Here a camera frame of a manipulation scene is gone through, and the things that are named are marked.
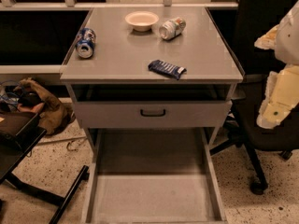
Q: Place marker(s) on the grey top drawer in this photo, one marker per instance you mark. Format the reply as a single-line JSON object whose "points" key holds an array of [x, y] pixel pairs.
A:
{"points": [[126, 114]]}

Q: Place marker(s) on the brown cloth bag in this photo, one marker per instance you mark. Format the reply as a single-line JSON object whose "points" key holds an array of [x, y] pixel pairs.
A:
{"points": [[33, 97]]}

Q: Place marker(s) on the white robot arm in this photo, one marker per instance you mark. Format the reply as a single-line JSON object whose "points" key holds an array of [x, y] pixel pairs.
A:
{"points": [[287, 39]]}

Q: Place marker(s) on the black drawer handle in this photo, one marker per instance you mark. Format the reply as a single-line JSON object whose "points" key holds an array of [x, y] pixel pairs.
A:
{"points": [[152, 114]]}

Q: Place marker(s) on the blue pepsi can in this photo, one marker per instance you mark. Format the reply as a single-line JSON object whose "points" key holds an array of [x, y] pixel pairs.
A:
{"points": [[85, 44]]}

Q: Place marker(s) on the metal hook on floor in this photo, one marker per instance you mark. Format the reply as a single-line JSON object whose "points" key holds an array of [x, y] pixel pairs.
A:
{"points": [[74, 145]]}

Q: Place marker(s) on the white paper bowl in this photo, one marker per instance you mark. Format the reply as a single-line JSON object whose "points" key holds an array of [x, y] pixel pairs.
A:
{"points": [[141, 21]]}

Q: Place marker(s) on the grey drawer cabinet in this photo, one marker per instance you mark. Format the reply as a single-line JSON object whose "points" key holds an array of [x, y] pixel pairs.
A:
{"points": [[118, 70]]}

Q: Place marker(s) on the black office chair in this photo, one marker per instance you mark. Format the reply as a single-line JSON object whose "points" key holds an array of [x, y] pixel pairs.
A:
{"points": [[241, 29]]}

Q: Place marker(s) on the open grey middle drawer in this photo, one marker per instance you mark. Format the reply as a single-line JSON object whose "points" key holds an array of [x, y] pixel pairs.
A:
{"points": [[152, 177]]}

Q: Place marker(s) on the blue rxbar wrapper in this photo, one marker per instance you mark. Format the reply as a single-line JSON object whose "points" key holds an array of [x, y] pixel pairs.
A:
{"points": [[166, 69]]}

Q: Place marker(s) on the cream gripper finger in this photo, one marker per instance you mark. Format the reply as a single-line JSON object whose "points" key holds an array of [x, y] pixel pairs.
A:
{"points": [[281, 96], [268, 40]]}

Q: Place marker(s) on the silver crushed soda can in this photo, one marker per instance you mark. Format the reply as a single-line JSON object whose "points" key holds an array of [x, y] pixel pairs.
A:
{"points": [[172, 28]]}

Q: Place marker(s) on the black side table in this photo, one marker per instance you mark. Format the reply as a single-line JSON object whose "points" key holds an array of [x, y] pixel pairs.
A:
{"points": [[19, 133]]}

